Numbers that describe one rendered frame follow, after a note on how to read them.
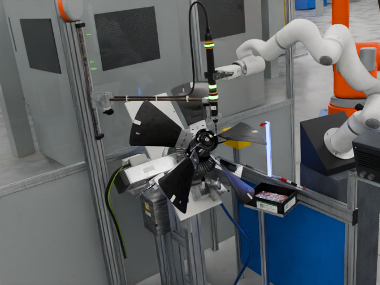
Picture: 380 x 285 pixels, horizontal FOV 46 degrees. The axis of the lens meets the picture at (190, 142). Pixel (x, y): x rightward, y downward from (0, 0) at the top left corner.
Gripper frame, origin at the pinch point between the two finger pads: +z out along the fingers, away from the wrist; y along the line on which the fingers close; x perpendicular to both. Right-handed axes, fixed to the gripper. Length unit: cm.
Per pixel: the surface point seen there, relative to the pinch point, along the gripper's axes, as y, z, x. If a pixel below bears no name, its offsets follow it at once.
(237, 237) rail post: 32, -34, -117
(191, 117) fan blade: 10.4, 6.6, -21.3
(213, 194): -1, 6, -60
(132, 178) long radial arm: 6, 46, -41
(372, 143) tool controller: -66, -31, -27
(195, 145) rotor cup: -3.5, 15.5, -29.9
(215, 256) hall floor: 65, -38, -150
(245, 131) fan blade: -0.4, -18.9, -33.0
